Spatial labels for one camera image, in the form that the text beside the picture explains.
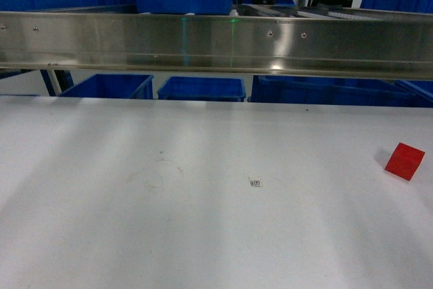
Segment blue bin under shelf right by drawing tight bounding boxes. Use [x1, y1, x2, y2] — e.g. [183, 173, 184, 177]
[248, 75, 432, 108]

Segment small QR code sticker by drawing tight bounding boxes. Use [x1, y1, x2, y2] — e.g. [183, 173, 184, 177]
[248, 177, 263, 187]

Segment blue bin under shelf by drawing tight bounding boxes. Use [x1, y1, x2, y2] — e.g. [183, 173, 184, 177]
[157, 76, 246, 102]
[60, 74, 154, 99]
[248, 75, 432, 108]

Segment blue bin under shelf left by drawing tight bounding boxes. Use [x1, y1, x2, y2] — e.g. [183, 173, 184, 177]
[60, 74, 154, 99]

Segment blue bin under shelf middle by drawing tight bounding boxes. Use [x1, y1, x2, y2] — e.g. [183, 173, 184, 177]
[157, 76, 246, 102]

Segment stainless steel shelf rail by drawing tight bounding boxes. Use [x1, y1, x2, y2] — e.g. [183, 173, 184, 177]
[1, 9, 432, 80]

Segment red magnetic block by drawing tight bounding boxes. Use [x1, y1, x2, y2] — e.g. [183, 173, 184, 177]
[385, 143, 425, 181]

